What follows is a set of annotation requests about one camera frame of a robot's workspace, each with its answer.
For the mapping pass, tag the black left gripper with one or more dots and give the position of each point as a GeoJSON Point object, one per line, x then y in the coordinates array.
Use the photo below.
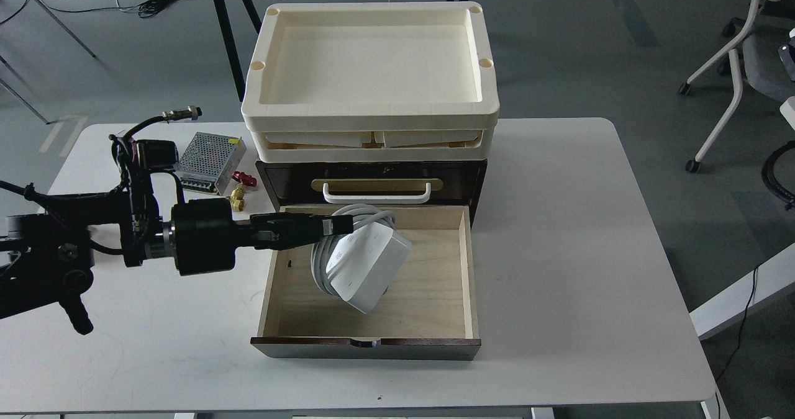
{"type": "Point", "coordinates": [206, 237]}

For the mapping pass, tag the white power strip with cable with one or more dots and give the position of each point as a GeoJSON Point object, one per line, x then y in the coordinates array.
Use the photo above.
{"type": "Point", "coordinates": [359, 267]}

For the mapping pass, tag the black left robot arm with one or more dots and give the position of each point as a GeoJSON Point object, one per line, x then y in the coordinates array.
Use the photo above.
{"type": "Point", "coordinates": [52, 253]}

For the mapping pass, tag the dark wooden cabinet body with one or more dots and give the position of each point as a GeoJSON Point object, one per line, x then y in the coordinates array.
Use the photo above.
{"type": "Point", "coordinates": [408, 187]}

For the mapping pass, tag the metal mesh power supply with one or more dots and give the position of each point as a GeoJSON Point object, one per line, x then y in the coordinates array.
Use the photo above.
{"type": "Point", "coordinates": [208, 162]}

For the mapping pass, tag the cream plastic stacked tray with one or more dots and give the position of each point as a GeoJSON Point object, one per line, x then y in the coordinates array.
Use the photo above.
{"type": "Point", "coordinates": [372, 82]}

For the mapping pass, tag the open wooden drawer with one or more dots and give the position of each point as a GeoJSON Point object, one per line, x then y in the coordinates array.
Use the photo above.
{"type": "Point", "coordinates": [427, 313]}

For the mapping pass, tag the white office chair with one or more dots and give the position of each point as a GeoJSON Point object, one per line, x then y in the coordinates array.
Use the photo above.
{"type": "Point", "coordinates": [754, 55]}

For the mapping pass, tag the brass valve red handle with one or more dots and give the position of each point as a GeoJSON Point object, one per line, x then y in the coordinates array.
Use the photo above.
{"type": "Point", "coordinates": [237, 196]}

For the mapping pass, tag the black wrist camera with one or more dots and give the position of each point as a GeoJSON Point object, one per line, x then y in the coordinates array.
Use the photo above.
{"type": "Point", "coordinates": [135, 158]}

